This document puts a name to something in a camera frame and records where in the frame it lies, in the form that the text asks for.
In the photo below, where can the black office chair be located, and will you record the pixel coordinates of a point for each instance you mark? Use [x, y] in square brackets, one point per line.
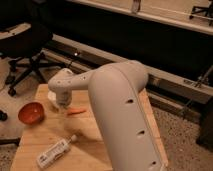
[207, 12]
[22, 38]

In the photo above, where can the black object at left edge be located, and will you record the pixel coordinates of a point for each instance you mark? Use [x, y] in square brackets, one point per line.
[3, 116]

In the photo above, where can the red bowl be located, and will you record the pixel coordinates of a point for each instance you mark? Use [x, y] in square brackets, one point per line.
[31, 113]

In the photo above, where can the white paper cup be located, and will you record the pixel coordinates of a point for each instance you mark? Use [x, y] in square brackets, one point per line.
[52, 98]

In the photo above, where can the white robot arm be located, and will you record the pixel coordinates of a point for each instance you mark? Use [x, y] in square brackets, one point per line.
[113, 91]

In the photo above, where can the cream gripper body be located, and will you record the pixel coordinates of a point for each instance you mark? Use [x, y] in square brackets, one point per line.
[64, 98]

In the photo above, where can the orange pepper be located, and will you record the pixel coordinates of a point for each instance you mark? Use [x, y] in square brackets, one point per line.
[73, 111]

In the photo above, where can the black office chair far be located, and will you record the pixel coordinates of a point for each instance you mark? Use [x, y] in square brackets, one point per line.
[207, 12]

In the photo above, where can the white tube bottle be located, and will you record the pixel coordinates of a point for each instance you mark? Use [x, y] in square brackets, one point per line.
[49, 156]

